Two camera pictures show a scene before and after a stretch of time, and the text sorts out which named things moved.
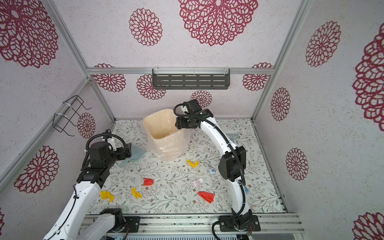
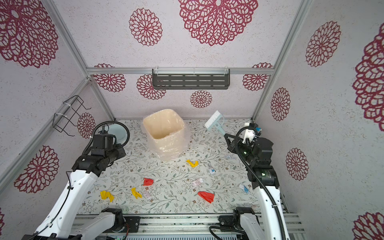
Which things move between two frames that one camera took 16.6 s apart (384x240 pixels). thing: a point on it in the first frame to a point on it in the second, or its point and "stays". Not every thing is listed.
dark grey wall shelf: (191, 78) stays
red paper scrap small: (147, 182) stays
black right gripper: (181, 123) to (228, 141)
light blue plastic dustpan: (137, 153) to (118, 130)
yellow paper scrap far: (193, 165) stays
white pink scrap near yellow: (147, 194) stays
